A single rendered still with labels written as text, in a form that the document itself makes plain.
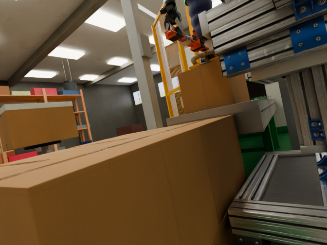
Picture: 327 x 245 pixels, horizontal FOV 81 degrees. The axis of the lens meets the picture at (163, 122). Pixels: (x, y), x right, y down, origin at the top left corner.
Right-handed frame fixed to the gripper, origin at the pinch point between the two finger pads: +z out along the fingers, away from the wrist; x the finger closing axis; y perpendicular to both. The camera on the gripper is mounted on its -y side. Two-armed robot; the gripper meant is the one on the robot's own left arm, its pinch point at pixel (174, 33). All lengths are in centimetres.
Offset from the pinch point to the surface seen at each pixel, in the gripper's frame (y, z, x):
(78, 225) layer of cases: -94, 66, -24
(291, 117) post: 81, 71, -50
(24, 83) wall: 304, -270, 1015
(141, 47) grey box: 86, -45, 92
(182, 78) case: 30.1, 21.9, 16.1
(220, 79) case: 30.2, 31.5, -13.8
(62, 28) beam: 213, -272, 458
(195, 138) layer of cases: -46, 61, -23
